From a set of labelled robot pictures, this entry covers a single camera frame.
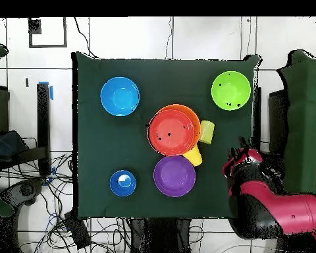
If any pale yellow ribbed cup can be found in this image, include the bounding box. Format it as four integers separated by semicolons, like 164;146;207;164
199;120;216;145

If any large orange plastic bowl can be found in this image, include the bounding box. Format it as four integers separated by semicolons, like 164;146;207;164
155;103;201;152

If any red plastic bowl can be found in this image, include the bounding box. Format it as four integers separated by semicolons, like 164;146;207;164
147;109;196;156

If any yellow plastic cup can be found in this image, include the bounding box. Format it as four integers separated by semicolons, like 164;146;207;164
182;144;203;167

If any green plastic bowl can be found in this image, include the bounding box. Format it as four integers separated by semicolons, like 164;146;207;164
211;70;251;111

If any purple plastic bowl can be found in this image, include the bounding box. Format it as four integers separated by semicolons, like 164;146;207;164
153;154;197;198

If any small dark blue bowl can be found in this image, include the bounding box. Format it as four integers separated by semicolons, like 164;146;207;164
109;169;137;198

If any dark green table cloth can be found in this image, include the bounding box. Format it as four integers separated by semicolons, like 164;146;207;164
71;51;261;221

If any light blue plastic bowl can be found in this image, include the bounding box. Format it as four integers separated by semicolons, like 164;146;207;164
99;76;141;117

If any black power box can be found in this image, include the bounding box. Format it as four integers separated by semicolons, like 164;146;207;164
64;211;92;250

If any black metal stand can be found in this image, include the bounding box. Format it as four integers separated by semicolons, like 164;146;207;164
0;82;52;177

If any person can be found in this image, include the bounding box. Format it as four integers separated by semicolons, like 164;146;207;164
0;130;30;162

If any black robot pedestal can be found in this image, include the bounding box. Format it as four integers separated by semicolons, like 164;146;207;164
131;218;192;253

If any thin black floor cable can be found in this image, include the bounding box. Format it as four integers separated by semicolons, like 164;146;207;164
165;17;174;59
73;17;99;59

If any black square floor frame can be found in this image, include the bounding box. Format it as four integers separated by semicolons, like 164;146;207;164
28;17;68;49

